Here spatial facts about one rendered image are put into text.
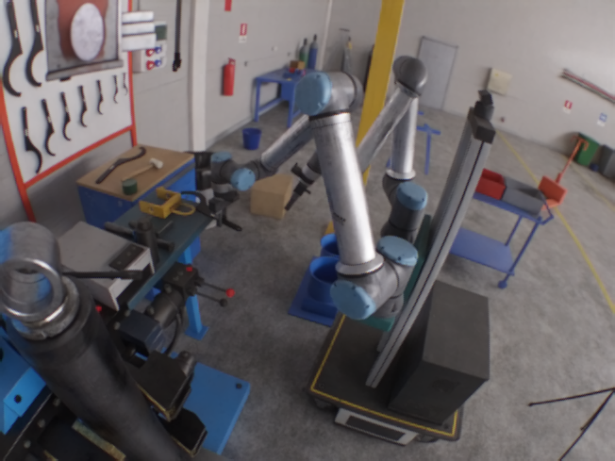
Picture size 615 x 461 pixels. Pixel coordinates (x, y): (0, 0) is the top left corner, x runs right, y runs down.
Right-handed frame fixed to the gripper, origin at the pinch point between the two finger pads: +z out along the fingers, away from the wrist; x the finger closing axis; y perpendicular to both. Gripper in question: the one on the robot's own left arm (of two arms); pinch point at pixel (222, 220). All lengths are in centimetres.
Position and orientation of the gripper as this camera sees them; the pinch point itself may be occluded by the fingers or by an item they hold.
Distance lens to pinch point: 158.5
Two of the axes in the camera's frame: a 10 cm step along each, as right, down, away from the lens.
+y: -8.6, -3.8, 3.5
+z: -1.2, 8.0, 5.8
